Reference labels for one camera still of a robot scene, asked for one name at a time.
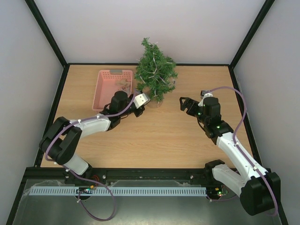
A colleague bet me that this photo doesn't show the clear led string lights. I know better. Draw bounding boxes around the clear led string lights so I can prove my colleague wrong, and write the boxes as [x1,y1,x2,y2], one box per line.
[135,42,176,94]

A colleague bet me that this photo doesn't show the silver glitter star ornament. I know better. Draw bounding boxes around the silver glitter star ornament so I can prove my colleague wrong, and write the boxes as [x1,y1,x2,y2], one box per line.
[118,86,132,95]

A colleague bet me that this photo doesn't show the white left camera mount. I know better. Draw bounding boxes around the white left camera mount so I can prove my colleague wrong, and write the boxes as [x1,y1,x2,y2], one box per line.
[133,93,142,108]

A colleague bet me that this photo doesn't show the pink perforated plastic basket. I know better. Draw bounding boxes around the pink perforated plastic basket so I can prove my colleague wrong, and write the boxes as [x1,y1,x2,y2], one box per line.
[92,69,133,112]

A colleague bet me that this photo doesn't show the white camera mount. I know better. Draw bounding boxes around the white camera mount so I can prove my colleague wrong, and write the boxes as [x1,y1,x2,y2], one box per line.
[198,92,213,106]
[133,93,142,108]

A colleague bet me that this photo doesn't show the light blue slotted cable duct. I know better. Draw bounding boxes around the light blue slotted cable duct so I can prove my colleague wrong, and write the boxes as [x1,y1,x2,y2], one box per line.
[29,187,207,196]

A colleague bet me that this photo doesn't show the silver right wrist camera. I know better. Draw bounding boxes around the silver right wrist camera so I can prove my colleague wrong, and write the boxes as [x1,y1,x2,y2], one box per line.
[200,90,209,97]

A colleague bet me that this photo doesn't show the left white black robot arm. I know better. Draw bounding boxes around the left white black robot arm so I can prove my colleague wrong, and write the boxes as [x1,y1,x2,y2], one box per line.
[39,91,150,178]

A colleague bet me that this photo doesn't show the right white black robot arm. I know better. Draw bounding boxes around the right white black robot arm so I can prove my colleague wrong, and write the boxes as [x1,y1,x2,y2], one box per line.
[180,94,281,216]

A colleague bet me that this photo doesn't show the round wooden tree base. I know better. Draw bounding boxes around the round wooden tree base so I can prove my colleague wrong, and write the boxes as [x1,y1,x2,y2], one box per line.
[146,100,163,108]

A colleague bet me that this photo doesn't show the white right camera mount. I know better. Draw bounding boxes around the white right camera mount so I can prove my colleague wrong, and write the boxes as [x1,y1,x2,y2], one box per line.
[198,92,213,106]

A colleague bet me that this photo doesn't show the black front frame rail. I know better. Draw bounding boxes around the black front frame rail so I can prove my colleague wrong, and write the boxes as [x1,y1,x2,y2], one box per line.
[22,167,222,186]

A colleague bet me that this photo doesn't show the small green christmas tree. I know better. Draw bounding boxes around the small green christmas tree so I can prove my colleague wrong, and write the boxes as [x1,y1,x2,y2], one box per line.
[134,37,179,103]

